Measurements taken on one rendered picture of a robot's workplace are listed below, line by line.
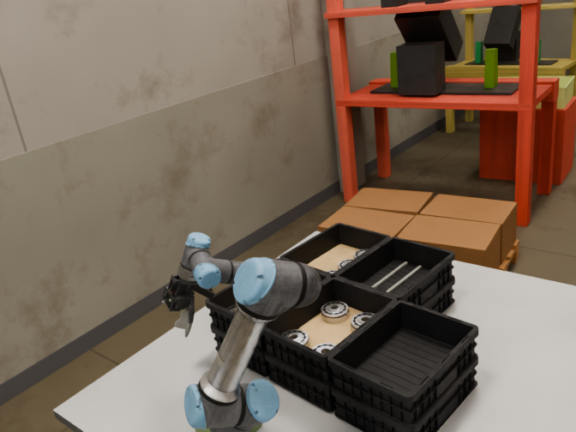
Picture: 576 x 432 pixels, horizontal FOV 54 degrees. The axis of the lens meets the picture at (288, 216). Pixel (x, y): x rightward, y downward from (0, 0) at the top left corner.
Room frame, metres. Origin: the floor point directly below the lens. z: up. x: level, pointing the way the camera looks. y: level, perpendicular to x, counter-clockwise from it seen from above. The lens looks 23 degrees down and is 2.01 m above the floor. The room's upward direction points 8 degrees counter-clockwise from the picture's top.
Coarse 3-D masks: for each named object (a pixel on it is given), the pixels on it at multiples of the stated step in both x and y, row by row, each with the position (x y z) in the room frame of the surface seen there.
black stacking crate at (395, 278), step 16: (368, 256) 2.03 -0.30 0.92; (384, 256) 2.10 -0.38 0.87; (400, 256) 2.13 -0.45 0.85; (416, 256) 2.07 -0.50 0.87; (432, 256) 2.02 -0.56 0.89; (352, 272) 1.96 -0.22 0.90; (368, 272) 2.02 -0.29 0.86; (384, 272) 2.05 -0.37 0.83; (400, 272) 2.03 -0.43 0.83; (448, 272) 1.92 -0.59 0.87; (384, 288) 1.93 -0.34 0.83; (400, 288) 1.91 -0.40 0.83; (432, 288) 1.84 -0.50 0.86
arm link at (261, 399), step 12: (240, 384) 1.31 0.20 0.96; (252, 384) 1.29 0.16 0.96; (264, 384) 1.30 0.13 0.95; (252, 396) 1.26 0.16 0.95; (264, 396) 1.27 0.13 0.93; (276, 396) 1.29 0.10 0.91; (252, 408) 1.23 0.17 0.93; (264, 408) 1.25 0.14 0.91; (276, 408) 1.27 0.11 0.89; (240, 420) 1.22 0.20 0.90; (252, 420) 1.24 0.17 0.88; (264, 420) 1.23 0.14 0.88
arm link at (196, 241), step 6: (192, 234) 1.64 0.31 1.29; (198, 234) 1.65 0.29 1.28; (204, 234) 1.66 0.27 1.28; (192, 240) 1.62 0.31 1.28; (198, 240) 1.61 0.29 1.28; (204, 240) 1.62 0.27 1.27; (210, 240) 1.64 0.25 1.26; (186, 246) 1.63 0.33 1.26; (192, 246) 1.61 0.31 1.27; (198, 246) 1.60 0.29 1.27; (204, 246) 1.61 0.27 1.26; (186, 252) 1.62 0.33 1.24; (192, 252) 1.59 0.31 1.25; (186, 258) 1.61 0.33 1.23; (186, 264) 1.61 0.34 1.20
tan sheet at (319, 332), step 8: (352, 312) 1.79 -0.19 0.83; (360, 312) 1.78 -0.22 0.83; (312, 320) 1.77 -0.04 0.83; (320, 320) 1.76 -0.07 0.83; (304, 328) 1.72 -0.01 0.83; (312, 328) 1.72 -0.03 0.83; (320, 328) 1.71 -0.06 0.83; (328, 328) 1.70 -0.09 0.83; (336, 328) 1.70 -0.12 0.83; (344, 328) 1.69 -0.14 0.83; (312, 336) 1.67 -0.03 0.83; (320, 336) 1.66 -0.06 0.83; (328, 336) 1.66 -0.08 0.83; (336, 336) 1.65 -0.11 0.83; (344, 336) 1.64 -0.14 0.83; (312, 344) 1.62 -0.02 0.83; (336, 344) 1.61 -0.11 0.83
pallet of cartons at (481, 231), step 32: (384, 192) 3.92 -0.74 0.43; (416, 192) 3.84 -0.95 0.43; (352, 224) 3.44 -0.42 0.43; (384, 224) 3.37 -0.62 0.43; (416, 224) 3.30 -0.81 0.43; (448, 224) 3.24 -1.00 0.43; (480, 224) 3.18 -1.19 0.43; (512, 224) 3.33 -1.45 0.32; (480, 256) 2.85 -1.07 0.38; (512, 256) 3.28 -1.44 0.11
